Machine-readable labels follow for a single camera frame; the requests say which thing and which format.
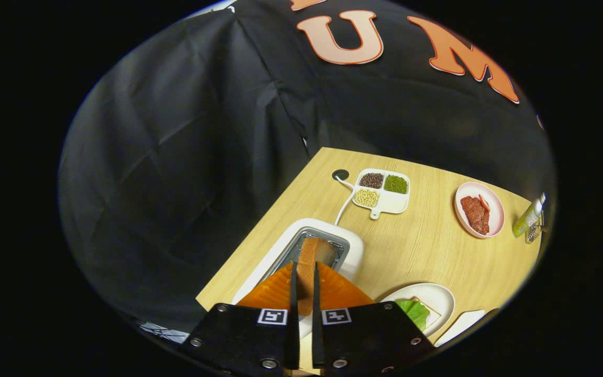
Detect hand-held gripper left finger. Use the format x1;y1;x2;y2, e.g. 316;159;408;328
186;262;302;377

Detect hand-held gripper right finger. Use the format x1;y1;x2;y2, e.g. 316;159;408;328
312;262;438;377

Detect toasted bread slice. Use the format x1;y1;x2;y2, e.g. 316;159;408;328
296;237;336;316

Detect green lettuce leaf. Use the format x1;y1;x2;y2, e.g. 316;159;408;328
396;300;431;331

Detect white toaster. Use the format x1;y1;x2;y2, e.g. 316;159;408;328
232;218;365;338

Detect round cream plate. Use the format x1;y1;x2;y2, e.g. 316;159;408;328
380;283;455;337

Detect white divided bean tray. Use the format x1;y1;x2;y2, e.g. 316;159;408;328
352;168;411;220

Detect white square plate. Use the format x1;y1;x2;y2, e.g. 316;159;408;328
434;309;485;348

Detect red-brown meat slices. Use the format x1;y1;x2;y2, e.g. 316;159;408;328
460;194;491;235

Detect black backdrop cloth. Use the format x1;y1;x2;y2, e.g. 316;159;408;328
58;0;556;336

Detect pink plate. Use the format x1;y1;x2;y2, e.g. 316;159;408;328
454;182;506;239

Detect silver bottle with green label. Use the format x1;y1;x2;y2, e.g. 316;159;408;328
512;193;547;238

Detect white toaster cable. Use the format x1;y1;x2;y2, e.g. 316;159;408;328
334;175;358;226

